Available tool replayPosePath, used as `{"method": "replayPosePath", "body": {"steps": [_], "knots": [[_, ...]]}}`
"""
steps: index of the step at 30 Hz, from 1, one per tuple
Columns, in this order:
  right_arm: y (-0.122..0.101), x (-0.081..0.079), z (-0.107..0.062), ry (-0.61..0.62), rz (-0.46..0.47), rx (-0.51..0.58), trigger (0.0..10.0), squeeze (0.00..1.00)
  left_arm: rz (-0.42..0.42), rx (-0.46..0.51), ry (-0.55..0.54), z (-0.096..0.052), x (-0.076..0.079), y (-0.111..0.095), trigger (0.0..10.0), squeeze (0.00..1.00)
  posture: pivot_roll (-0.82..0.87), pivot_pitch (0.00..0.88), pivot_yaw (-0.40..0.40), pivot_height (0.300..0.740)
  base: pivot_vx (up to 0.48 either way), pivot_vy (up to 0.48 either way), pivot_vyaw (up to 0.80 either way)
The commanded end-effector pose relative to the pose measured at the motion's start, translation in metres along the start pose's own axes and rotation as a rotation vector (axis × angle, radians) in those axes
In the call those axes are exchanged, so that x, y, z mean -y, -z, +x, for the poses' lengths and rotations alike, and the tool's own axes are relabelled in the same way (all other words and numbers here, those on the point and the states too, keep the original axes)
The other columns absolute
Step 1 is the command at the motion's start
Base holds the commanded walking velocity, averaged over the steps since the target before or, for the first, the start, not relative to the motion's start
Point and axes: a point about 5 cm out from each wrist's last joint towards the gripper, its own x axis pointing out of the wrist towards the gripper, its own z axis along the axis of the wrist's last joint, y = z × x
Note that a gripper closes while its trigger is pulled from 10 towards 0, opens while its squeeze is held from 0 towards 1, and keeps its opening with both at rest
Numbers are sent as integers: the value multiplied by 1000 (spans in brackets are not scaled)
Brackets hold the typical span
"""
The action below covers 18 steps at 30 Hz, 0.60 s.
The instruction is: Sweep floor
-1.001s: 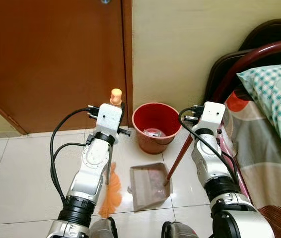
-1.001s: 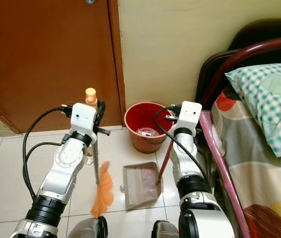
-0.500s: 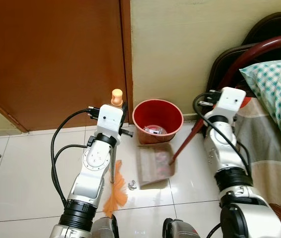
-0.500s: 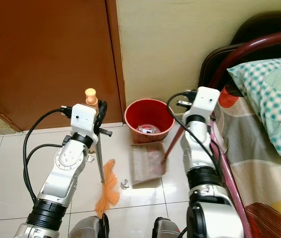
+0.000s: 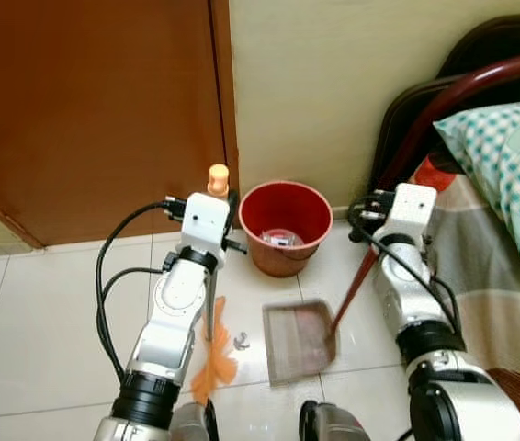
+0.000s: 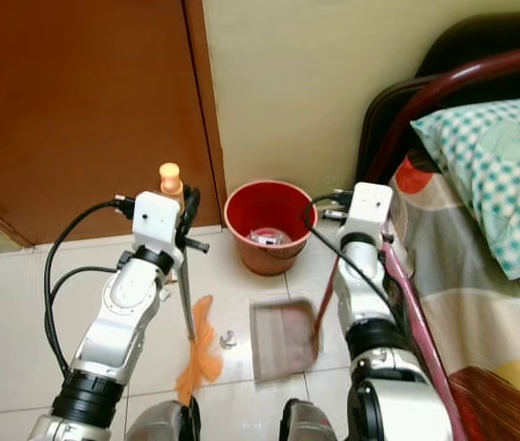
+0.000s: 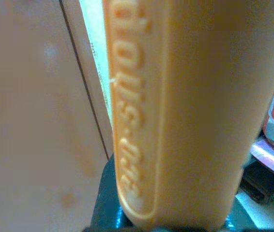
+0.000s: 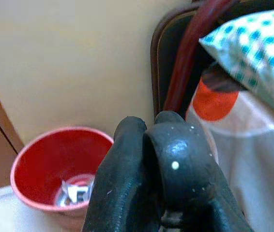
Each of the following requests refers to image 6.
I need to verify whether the orange bristle broom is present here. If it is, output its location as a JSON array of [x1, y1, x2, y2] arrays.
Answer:
[[159, 162, 225, 406]]

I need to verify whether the brown dustpan with long handle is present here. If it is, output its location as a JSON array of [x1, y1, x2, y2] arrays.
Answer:
[[248, 255, 342, 384]]

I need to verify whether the red plastic bucket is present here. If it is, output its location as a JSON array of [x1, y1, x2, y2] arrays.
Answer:
[[223, 179, 319, 277]]

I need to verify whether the clear plastic cup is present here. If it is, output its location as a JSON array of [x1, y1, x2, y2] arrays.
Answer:
[[246, 227, 289, 248]]

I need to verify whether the brown wooden door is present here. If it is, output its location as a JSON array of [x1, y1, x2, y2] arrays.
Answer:
[[0, 0, 226, 247]]

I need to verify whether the grey left robot leg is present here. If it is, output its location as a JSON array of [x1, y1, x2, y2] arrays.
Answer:
[[125, 397, 202, 441]]

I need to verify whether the grey robot leg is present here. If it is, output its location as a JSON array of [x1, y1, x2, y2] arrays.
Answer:
[[277, 397, 355, 441], [125, 397, 202, 441]]

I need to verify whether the grey right robot leg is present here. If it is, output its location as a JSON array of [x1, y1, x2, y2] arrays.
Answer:
[[277, 397, 355, 441]]

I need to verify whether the pink metal rod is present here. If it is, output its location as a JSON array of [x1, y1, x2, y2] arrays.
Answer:
[[382, 219, 470, 441]]

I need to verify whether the multicoloured patterned bedsheet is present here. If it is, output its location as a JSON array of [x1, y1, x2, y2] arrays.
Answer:
[[385, 152, 520, 441]]

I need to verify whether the green white checked pillow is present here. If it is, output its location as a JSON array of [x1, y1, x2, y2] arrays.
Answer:
[[411, 97, 520, 281]]

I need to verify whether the dark bed headboard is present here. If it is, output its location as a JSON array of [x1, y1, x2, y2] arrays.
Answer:
[[356, 10, 520, 185]]

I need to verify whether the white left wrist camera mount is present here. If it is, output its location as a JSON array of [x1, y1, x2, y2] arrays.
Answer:
[[130, 192, 187, 265]]

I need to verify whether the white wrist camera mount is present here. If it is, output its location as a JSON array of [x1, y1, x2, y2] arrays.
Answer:
[[346, 181, 395, 245], [130, 192, 187, 265]]

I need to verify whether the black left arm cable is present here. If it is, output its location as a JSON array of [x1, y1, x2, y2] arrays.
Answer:
[[43, 195, 140, 379]]

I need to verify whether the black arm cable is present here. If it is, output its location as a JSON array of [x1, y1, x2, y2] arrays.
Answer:
[[43, 195, 140, 379], [301, 189, 413, 324]]

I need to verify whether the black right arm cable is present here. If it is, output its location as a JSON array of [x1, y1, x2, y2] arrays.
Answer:
[[301, 189, 413, 324]]

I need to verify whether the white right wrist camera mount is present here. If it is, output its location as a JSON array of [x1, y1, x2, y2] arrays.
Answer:
[[346, 181, 395, 245]]

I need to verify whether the maroon curved bed frame bar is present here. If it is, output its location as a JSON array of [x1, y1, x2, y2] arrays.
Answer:
[[364, 40, 520, 185]]

